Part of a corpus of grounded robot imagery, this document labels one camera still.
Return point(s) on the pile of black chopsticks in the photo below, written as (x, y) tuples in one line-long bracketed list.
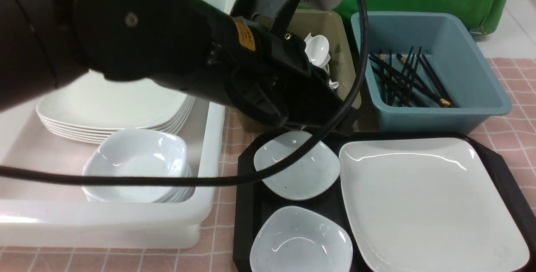
[(409, 81)]

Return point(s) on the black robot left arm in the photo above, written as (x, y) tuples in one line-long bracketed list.
[(47, 44)]

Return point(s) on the stack of white square plates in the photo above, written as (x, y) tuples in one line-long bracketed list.
[(91, 108)]

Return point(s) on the white bowl tray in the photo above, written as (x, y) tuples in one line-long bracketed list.
[(307, 178), (295, 239)]

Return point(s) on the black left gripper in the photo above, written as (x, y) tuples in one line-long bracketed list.
[(256, 66)]

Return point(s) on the stack of white bowls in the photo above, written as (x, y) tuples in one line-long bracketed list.
[(139, 153)]

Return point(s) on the pile of white spoons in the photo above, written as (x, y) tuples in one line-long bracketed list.
[(317, 50)]

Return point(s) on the large white square plate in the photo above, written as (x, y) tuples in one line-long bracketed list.
[(427, 205)]

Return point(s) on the blue plastic bin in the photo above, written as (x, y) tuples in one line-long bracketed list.
[(458, 62)]

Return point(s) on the olive green plastic bin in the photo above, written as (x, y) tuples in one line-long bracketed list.
[(341, 64)]

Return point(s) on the pink checkered tablecloth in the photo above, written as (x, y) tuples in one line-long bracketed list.
[(512, 136)]

